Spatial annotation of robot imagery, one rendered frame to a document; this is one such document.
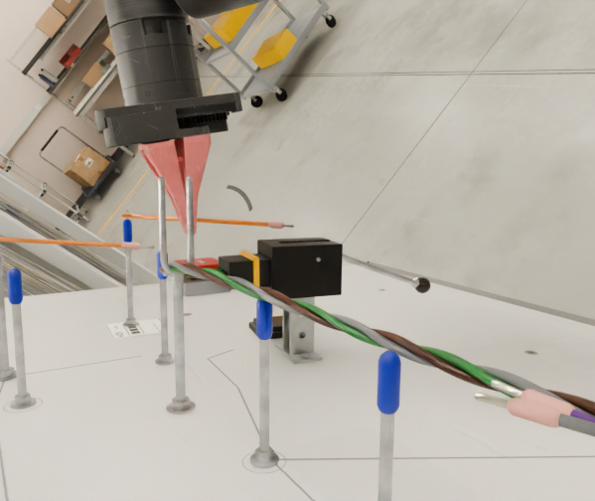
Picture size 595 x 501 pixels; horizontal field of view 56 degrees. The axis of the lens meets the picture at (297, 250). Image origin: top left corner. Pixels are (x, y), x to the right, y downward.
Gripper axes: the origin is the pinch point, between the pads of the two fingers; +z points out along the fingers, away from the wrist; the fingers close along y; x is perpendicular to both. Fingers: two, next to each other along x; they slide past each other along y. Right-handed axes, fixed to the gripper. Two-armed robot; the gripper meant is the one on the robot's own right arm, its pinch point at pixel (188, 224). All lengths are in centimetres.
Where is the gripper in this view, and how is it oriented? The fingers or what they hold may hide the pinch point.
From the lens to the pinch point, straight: 44.5
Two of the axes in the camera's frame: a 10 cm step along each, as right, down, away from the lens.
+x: -3.3, -1.5, 9.3
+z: 1.5, 9.7, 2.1
